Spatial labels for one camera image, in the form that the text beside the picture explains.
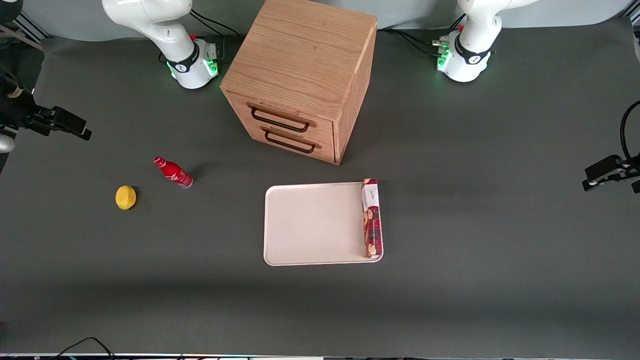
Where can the red coke bottle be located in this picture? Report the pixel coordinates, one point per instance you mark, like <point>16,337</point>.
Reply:
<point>172,172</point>

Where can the white plastic tray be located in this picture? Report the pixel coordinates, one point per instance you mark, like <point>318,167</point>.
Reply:
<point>312,225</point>

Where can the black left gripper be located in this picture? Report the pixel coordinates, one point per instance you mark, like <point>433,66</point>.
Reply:
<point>631,170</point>

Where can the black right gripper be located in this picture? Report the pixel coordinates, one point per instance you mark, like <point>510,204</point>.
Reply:
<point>16,111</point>

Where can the aluminium frame rail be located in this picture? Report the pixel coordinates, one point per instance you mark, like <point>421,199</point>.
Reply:
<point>31,27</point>

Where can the oak wooden drawer cabinet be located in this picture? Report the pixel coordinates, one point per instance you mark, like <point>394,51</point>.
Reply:
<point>305,55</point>

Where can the yellow lemon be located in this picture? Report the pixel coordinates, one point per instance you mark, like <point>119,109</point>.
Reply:
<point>125,198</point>

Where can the dark grey table mat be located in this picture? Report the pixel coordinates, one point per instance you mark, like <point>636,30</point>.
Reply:
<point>320,300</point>

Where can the red plaid cookie box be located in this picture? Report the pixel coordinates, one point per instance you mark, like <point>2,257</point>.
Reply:
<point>372,220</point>

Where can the wooden drawer front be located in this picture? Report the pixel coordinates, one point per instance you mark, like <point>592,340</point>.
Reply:
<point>327,148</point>
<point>320,120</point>

